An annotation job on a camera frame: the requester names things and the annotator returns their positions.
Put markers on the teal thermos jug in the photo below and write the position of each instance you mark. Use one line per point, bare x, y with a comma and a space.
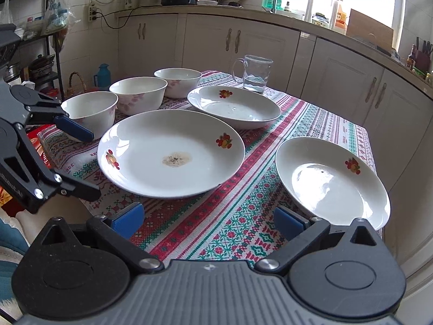
101, 78

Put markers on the white power strip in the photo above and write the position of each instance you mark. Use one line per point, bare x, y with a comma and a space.
92, 13

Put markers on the orange juice bottle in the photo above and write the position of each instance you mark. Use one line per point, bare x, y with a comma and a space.
339, 17

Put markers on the knife block with knives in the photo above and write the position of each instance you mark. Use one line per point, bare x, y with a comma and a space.
423, 57

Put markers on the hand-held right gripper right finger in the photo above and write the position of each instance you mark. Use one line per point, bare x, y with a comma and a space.
290, 223

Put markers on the clear glass mug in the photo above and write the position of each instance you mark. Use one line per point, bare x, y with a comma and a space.
257, 71

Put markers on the glass jar with green lid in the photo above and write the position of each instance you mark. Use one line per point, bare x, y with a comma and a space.
319, 20

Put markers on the wicker basket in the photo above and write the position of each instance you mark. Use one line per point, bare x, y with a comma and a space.
72, 89

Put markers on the red green patterned tablecloth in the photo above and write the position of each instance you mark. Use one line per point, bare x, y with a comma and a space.
236, 216

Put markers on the white plate with fruit print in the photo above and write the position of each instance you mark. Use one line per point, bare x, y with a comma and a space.
152, 142
321, 182
236, 105

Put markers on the black metal shelf rack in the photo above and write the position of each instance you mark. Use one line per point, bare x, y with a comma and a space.
50, 50

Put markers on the clear plastic bag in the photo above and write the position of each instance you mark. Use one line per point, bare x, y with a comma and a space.
57, 10

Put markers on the dark cooking pot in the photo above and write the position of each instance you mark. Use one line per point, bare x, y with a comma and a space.
42, 67

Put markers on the wooden cutting board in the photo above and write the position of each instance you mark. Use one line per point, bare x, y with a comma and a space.
368, 28

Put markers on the white bowl with pink flowers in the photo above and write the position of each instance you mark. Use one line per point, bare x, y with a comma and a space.
135, 89
98, 108
177, 76

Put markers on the red box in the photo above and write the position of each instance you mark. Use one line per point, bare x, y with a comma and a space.
35, 142

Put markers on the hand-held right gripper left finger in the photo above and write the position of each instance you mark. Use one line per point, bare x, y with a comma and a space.
128, 221

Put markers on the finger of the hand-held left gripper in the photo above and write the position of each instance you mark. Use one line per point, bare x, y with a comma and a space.
79, 189
76, 129

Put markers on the dark sauce bottle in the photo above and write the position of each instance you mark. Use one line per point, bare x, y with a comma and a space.
411, 59

